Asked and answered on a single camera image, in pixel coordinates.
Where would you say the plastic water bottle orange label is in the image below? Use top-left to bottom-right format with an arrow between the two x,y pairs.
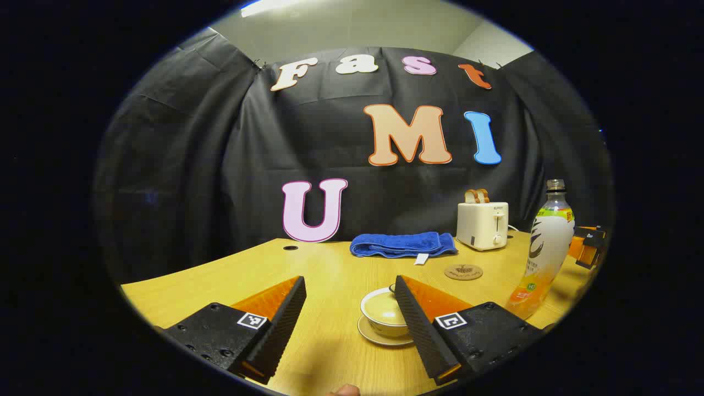
506,179 -> 576,321

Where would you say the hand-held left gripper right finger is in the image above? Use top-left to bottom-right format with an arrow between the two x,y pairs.
394,274 -> 545,386

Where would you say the black backdrop cloth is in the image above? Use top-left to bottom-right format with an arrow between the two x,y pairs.
93,27 -> 614,284

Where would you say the cream toaster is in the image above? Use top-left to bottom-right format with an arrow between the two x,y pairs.
456,201 -> 509,252

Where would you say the folded blue towel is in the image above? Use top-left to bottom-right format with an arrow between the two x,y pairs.
350,232 -> 458,266

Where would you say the ceiling light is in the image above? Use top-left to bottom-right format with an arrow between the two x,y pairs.
240,0 -> 300,18

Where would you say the round cork coaster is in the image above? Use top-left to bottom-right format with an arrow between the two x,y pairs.
444,264 -> 483,281

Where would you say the white teacup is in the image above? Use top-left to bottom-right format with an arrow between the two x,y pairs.
360,286 -> 410,338

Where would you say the white saucer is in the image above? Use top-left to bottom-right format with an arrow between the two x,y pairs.
357,313 -> 415,347

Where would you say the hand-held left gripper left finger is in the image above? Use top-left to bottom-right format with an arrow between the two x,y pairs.
162,275 -> 307,386

